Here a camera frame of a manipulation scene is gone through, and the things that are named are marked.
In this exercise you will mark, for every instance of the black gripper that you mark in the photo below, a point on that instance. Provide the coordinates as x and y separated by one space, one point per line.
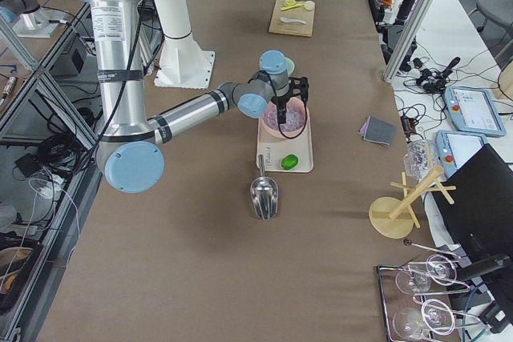
282 102

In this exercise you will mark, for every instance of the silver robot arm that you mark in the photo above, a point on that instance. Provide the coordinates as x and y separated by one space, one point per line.
128 148
30 20

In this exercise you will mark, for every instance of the pink ice bucket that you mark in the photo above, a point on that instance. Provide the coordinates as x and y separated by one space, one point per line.
295 119

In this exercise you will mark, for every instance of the green ceramic bowl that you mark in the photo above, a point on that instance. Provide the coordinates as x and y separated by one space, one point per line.
290 66

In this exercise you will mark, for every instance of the metal ice scoop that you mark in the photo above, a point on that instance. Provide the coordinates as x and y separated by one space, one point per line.
264 192

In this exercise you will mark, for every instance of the white ceramic spoon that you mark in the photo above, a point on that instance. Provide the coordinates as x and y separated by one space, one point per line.
293 20

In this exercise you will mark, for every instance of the clear plastic ice box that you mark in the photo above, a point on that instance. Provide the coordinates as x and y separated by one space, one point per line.
420 158

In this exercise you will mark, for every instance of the cream serving tray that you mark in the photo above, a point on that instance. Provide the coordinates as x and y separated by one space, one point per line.
274 149

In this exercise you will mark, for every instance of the green lime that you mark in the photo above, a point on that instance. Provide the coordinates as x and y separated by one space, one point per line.
289 162

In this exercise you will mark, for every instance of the grey folded cloth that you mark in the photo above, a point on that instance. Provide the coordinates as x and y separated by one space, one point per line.
378 131

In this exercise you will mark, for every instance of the wooden cutting board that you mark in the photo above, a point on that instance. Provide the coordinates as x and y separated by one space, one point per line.
277 27

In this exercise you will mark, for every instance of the yellow plastic knife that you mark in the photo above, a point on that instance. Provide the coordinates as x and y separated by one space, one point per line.
297 5

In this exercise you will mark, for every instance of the white steamed bun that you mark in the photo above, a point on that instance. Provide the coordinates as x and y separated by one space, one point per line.
309 5

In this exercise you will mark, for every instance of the wooden cup tree stand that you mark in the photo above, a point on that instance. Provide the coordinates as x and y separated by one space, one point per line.
395 218

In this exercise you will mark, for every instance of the black water bottle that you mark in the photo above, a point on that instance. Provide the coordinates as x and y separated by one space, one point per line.
404 11

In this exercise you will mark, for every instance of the near teach pendant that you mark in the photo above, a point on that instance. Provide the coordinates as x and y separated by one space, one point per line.
455 148

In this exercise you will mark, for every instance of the teach pendant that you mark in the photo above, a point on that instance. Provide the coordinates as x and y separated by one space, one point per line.
455 148
473 110

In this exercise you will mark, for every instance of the far teach pendant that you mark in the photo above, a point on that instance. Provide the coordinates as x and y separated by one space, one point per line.
473 110

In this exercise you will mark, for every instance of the wine glass rack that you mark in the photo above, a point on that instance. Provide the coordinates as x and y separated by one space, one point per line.
393 300

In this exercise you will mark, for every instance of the black monitor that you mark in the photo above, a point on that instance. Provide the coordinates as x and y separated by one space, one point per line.
480 219

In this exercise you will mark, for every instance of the upper wine glass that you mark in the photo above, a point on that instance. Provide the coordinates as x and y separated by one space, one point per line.
417 277

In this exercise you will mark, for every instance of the lower wine glass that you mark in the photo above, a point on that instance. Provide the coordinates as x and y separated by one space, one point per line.
432 319

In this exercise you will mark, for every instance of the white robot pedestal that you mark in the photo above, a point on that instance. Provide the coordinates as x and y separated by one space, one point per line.
182 63

